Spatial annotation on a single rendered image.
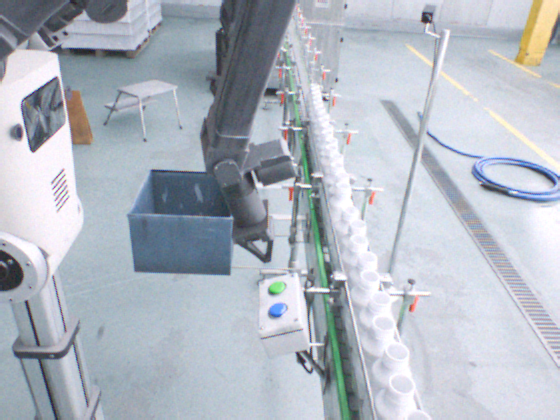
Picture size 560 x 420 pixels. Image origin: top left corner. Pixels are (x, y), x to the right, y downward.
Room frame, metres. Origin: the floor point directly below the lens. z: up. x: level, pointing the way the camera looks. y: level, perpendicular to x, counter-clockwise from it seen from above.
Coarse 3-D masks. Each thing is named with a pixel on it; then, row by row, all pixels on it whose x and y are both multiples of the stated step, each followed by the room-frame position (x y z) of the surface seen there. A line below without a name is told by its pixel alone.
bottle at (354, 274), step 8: (360, 256) 0.75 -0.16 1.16; (368, 256) 0.76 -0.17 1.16; (360, 264) 0.73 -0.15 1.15; (368, 264) 0.72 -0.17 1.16; (352, 272) 0.74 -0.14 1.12; (360, 272) 0.73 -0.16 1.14; (376, 272) 0.75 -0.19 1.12; (352, 280) 0.72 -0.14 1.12; (344, 304) 0.74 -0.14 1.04; (344, 312) 0.73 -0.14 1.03; (344, 320) 0.72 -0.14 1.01
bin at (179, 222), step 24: (144, 192) 1.35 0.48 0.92; (168, 192) 1.46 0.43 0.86; (192, 192) 1.47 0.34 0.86; (216, 192) 1.48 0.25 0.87; (144, 216) 1.16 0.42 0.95; (168, 216) 1.16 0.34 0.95; (192, 216) 1.17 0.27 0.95; (216, 216) 1.48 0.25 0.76; (288, 216) 1.25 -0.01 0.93; (144, 240) 1.16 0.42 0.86; (168, 240) 1.17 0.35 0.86; (192, 240) 1.17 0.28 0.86; (216, 240) 1.18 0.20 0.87; (144, 264) 1.16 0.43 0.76; (168, 264) 1.16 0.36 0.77; (192, 264) 1.17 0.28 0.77; (216, 264) 1.18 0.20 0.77
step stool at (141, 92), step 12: (144, 84) 4.21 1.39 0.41; (156, 84) 4.24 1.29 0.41; (168, 84) 4.27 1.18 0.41; (120, 96) 4.06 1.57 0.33; (144, 96) 3.92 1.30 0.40; (108, 108) 4.11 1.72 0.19; (120, 108) 4.07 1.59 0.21; (132, 108) 4.15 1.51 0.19; (144, 108) 4.49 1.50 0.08; (180, 120) 4.22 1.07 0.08; (144, 132) 3.86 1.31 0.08
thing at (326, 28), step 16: (304, 0) 5.43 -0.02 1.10; (320, 0) 5.44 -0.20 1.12; (336, 0) 5.46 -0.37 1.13; (304, 16) 5.43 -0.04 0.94; (320, 16) 5.45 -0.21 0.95; (336, 16) 5.46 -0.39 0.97; (320, 32) 5.45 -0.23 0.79; (336, 32) 5.46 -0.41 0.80; (320, 48) 5.45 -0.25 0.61; (336, 48) 5.46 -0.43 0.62; (336, 64) 5.49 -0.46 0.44; (272, 80) 5.41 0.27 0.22; (336, 80) 5.47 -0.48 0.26
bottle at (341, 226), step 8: (344, 208) 0.93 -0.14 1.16; (352, 208) 0.93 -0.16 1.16; (344, 216) 0.91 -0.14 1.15; (352, 216) 0.90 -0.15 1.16; (336, 224) 0.92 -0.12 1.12; (344, 224) 0.90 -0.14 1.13; (336, 232) 0.90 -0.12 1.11; (344, 232) 0.89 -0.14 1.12; (336, 256) 0.90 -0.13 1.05; (336, 264) 0.89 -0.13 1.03
